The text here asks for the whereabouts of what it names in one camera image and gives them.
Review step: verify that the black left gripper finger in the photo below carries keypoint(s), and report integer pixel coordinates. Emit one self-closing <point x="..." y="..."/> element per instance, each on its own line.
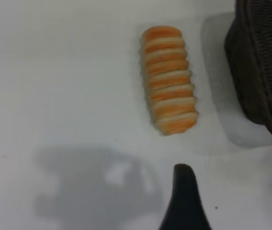
<point x="185" y="206"/>

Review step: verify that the orange striped bread roll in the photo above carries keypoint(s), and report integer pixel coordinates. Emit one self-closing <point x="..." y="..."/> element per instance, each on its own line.
<point x="168" y="81"/>

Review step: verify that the dark brown wicker basket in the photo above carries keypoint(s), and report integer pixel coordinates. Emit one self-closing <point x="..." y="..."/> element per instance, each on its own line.
<point x="260" y="72"/>

